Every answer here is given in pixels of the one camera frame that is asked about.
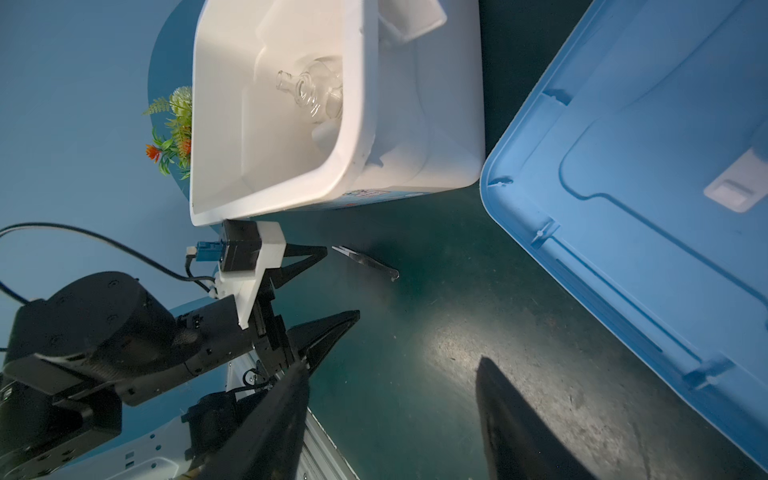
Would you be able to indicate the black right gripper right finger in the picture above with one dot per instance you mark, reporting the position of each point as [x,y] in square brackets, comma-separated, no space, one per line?
[517,443]

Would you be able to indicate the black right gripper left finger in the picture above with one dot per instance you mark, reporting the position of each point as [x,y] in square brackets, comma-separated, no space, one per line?
[269,442]

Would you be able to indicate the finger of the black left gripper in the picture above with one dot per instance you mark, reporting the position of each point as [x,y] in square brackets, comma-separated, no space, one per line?
[309,256]
[312,341]

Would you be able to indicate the light blue plastic lid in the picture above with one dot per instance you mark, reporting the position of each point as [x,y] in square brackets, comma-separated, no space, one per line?
[635,174]

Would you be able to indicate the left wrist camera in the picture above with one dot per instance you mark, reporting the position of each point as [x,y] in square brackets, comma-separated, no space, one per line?
[245,251]

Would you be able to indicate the potted plant white pot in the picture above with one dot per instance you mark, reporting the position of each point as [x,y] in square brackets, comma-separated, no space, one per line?
[177,148]

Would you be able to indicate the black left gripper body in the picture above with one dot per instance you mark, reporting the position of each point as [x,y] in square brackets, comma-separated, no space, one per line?
[107,332]

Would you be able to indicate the metal tweezers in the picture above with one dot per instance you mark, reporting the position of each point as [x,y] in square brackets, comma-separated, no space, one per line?
[367,261]

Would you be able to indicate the white plastic storage bin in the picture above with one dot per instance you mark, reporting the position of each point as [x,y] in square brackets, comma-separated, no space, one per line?
[413,112]

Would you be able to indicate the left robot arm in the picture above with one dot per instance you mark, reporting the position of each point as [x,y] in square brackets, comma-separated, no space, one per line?
[38,438]

